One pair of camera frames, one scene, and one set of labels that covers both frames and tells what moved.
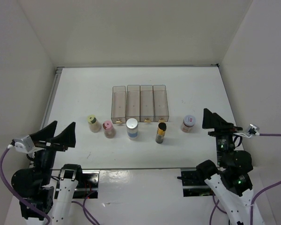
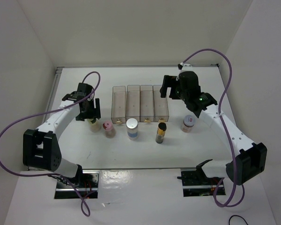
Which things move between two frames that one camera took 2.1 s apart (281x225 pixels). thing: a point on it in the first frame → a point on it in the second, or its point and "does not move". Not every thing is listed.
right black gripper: (221, 126) → (166, 83)
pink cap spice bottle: (109, 130) does not move
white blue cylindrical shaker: (132, 127) does not move
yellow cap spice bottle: (94, 124) does not move
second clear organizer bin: (133, 102) does not move
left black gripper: (66, 138) → (95, 113)
